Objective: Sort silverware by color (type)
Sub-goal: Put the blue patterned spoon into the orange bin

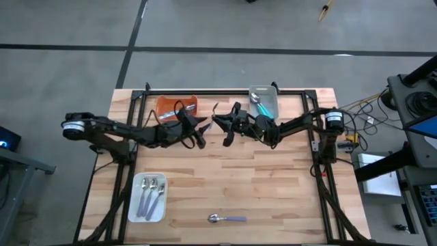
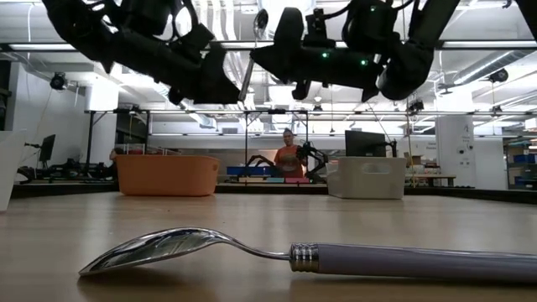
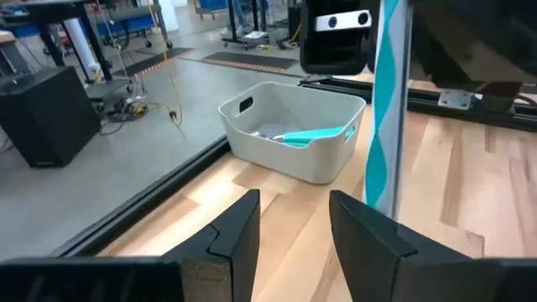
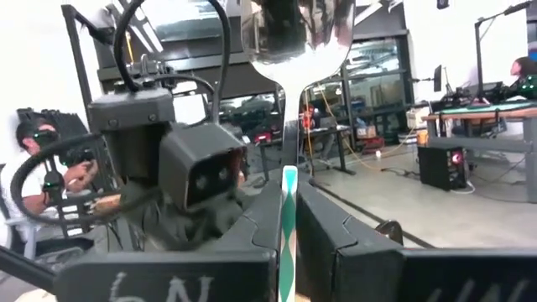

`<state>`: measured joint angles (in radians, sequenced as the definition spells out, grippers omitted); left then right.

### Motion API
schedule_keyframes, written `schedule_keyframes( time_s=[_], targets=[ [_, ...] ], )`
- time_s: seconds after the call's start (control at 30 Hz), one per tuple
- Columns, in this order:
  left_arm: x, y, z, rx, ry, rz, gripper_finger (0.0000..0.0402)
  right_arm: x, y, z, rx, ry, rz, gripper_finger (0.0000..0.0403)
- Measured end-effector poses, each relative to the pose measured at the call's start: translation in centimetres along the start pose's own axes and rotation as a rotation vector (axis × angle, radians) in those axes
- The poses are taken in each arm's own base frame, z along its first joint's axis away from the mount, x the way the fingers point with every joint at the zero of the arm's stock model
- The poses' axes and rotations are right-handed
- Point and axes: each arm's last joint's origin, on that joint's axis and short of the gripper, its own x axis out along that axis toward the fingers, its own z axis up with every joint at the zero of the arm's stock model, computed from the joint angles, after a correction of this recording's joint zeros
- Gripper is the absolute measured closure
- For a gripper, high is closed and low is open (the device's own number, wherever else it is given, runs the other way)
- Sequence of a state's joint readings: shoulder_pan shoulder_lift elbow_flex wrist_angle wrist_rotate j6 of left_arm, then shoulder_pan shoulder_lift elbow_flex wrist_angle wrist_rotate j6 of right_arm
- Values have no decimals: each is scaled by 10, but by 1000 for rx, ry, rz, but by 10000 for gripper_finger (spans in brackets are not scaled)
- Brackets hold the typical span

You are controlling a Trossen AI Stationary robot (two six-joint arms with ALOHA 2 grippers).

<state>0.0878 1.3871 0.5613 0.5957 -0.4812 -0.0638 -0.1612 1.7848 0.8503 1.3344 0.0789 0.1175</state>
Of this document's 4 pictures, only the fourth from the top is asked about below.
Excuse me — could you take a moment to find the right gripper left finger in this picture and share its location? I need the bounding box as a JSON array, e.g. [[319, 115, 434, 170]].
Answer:
[[213, 180, 283, 302]]

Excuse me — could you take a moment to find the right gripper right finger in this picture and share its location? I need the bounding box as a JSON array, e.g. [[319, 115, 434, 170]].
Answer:
[[295, 180, 404, 302]]

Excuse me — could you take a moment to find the blue patterned handle spoon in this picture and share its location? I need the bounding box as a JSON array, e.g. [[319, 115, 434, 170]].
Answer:
[[241, 0, 357, 302]]

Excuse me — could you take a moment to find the black desk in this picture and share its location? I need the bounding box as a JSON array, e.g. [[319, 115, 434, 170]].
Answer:
[[251, 124, 357, 182]]

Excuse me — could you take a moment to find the person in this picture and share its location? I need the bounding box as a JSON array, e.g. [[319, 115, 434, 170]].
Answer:
[[509, 56, 537, 81], [0, 117, 123, 253]]

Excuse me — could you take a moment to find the black computer tower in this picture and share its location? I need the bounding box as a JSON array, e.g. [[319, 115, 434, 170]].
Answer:
[[418, 145, 468, 192]]

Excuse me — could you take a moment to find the wooden top workbench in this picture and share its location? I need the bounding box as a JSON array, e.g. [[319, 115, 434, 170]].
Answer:
[[421, 100, 537, 205]]

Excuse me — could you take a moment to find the tall black stand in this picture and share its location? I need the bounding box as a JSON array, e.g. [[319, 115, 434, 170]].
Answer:
[[473, 1, 530, 105]]

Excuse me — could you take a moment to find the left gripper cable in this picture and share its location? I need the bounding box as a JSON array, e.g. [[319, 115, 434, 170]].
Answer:
[[10, 0, 232, 227]]

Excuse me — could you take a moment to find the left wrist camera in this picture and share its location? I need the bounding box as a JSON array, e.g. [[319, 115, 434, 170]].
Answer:
[[158, 121, 249, 211]]

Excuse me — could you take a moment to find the yellow cable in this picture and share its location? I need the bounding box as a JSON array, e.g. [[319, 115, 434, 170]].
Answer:
[[305, 83, 419, 172]]

